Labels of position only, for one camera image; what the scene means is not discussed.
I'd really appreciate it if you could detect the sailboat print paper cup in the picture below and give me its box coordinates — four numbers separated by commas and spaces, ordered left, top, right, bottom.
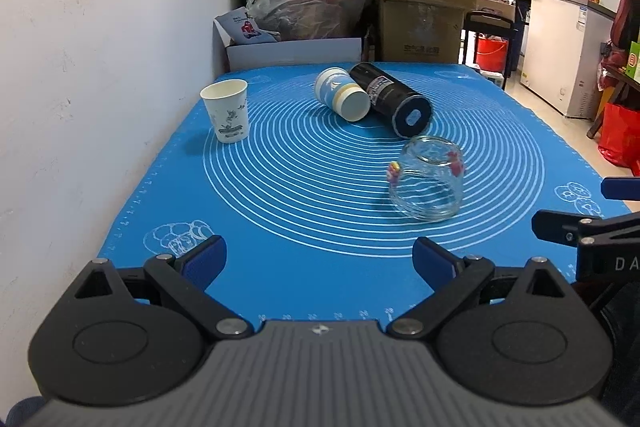
314, 67, 371, 122

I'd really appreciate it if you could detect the red bucket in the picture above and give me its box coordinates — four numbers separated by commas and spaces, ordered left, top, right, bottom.
475, 35, 509, 72

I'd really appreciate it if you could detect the black metal chair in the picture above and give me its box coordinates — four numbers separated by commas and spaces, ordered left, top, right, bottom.
462, 11, 515, 90

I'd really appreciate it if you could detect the white chest freezer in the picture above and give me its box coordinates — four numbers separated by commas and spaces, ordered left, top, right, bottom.
521, 0, 615, 120

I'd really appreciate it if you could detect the lower brown cardboard box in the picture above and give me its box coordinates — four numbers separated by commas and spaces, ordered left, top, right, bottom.
375, 0, 465, 64

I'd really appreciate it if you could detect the clear glass jar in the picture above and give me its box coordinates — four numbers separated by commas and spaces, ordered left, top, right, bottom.
386, 135, 465, 223

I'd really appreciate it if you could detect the red shopping bag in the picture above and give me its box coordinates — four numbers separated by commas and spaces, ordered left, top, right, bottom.
598, 103, 640, 176

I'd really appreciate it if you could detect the white cardboard box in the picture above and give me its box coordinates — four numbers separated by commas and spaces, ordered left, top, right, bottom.
215, 8, 362, 72

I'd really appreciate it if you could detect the black cylindrical bottle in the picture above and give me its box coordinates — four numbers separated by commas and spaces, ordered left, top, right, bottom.
349, 62, 433, 140

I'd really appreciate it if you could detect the blue silicone baking mat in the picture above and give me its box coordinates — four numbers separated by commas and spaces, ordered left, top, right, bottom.
100, 64, 627, 324

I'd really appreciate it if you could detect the white paper cup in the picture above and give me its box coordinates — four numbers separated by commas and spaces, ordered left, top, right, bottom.
200, 79, 250, 144

